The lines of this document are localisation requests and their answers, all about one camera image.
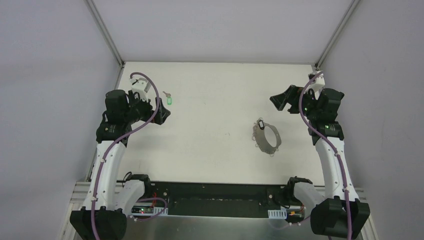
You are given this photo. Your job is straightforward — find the key with green tag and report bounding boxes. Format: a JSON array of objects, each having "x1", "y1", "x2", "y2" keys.
[{"x1": 163, "y1": 91, "x2": 173, "y2": 106}]

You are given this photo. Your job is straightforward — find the large metal keyring with clips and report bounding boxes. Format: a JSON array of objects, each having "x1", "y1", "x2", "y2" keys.
[{"x1": 251, "y1": 117, "x2": 282, "y2": 157}]

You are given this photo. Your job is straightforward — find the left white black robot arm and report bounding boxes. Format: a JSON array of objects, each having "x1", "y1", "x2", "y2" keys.
[{"x1": 69, "y1": 89, "x2": 171, "y2": 240}]

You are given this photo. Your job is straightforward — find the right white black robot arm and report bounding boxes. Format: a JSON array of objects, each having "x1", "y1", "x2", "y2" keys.
[{"x1": 269, "y1": 85, "x2": 371, "y2": 240}]

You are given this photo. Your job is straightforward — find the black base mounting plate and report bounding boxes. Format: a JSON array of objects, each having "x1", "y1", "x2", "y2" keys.
[{"x1": 144, "y1": 181, "x2": 283, "y2": 219}]

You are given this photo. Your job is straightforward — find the left circuit board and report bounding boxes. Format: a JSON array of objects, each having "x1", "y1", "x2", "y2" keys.
[{"x1": 131, "y1": 205, "x2": 154, "y2": 215}]

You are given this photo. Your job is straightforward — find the circuit board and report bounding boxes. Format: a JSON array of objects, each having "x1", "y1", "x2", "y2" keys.
[
  {"x1": 131, "y1": 205, "x2": 154, "y2": 215},
  {"x1": 286, "y1": 208, "x2": 305, "y2": 220}
]

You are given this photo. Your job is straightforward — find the right circuit board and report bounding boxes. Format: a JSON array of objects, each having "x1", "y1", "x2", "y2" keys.
[{"x1": 286, "y1": 208, "x2": 305, "y2": 220}]

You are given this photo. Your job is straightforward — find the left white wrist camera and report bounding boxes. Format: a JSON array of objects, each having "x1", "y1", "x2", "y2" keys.
[{"x1": 129, "y1": 77, "x2": 152, "y2": 102}]

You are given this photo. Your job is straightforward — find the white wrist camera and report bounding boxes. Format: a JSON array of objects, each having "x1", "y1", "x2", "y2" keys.
[
  {"x1": 307, "y1": 71, "x2": 326, "y2": 94},
  {"x1": 129, "y1": 77, "x2": 152, "y2": 102}
]

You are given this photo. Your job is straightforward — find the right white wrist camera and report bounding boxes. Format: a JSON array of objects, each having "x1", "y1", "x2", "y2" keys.
[{"x1": 307, "y1": 71, "x2": 326, "y2": 94}]

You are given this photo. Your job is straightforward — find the left white cable duct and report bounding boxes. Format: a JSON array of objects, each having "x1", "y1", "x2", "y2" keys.
[{"x1": 152, "y1": 207, "x2": 169, "y2": 216}]

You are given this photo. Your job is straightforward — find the white cable duct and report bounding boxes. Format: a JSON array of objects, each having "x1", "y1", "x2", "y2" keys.
[
  {"x1": 267, "y1": 209, "x2": 287, "y2": 220},
  {"x1": 152, "y1": 207, "x2": 169, "y2": 216}
]

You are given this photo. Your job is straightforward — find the left aluminium frame post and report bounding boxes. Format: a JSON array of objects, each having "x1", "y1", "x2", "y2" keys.
[{"x1": 84, "y1": 0, "x2": 125, "y2": 69}]

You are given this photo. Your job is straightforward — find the aluminium frame post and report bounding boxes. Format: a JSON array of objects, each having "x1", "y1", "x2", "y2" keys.
[
  {"x1": 84, "y1": 0, "x2": 125, "y2": 69},
  {"x1": 314, "y1": 0, "x2": 362, "y2": 71}
]

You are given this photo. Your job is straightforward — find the right aluminium frame post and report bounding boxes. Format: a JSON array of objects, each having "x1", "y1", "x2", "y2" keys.
[{"x1": 314, "y1": 0, "x2": 362, "y2": 71}]

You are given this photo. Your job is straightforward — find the right white cable duct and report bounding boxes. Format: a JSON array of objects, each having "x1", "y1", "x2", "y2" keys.
[{"x1": 267, "y1": 209, "x2": 287, "y2": 220}]

